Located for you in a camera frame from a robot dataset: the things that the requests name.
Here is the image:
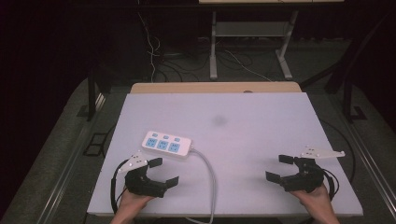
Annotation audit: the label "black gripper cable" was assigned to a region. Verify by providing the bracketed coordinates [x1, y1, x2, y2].
[109, 159, 131, 216]
[321, 168, 341, 201]

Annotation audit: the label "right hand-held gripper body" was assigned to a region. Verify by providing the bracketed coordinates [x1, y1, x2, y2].
[279, 146, 347, 193]

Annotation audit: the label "grey metal stand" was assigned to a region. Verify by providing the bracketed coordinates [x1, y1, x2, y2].
[208, 10, 301, 81]

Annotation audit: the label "person's right hand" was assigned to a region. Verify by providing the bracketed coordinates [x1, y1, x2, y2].
[289, 185, 336, 217]

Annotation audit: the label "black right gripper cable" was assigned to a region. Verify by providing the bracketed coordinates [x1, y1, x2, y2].
[321, 168, 341, 201]

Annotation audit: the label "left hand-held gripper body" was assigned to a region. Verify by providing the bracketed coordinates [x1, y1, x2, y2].
[117, 151, 168, 199]

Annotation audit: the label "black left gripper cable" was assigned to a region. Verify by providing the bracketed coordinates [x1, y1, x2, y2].
[109, 159, 131, 216]

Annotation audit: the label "person's left hand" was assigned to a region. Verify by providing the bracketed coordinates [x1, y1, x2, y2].
[117, 185, 155, 217]

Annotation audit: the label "white power strip blue sockets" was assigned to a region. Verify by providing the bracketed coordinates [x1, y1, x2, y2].
[141, 130, 192, 160]

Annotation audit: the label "white power strip cable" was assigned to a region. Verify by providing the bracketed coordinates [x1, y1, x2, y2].
[186, 147, 218, 224]

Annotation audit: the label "black metal stand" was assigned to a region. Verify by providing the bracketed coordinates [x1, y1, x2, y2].
[76, 66, 112, 122]
[299, 12, 369, 124]

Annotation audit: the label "black floor cable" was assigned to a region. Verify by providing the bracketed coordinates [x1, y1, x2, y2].
[320, 119, 357, 185]

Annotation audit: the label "white floor cable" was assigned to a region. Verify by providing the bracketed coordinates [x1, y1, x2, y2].
[223, 49, 275, 83]
[135, 0, 163, 84]

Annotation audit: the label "black floor frame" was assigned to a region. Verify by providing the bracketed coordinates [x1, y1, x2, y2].
[82, 132, 109, 157]

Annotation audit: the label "aluminium floor rail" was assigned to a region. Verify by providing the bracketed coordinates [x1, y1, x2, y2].
[341, 120, 396, 213]
[36, 92, 107, 224]

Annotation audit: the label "wooden table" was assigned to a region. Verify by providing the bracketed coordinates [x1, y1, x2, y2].
[129, 81, 303, 94]

